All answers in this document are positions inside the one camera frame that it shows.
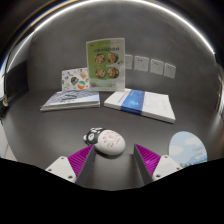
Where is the small white colourful-print card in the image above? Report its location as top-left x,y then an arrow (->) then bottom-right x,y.
61,67 -> 91,92

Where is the white panda-print computer mouse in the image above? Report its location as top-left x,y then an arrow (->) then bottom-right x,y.
83,127 -> 127,157

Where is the white book with blue band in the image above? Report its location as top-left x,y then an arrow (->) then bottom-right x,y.
103,87 -> 177,124

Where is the green menu sign stand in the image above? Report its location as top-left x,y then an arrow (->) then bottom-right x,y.
85,37 -> 127,92

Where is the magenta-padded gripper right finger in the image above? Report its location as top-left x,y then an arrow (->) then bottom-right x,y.
133,143 -> 184,186

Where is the oval landscape-print mouse pad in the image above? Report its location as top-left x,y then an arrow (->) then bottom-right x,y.
168,130 -> 208,169

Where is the curved ceiling light strip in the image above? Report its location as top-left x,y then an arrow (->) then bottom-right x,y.
0,0 -> 218,76

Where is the grey-cover book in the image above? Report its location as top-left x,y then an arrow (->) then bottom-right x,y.
39,89 -> 101,112

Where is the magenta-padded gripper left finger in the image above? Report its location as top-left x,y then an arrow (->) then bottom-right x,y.
45,144 -> 97,188

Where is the white wall socket group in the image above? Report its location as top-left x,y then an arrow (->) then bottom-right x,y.
124,54 -> 177,80

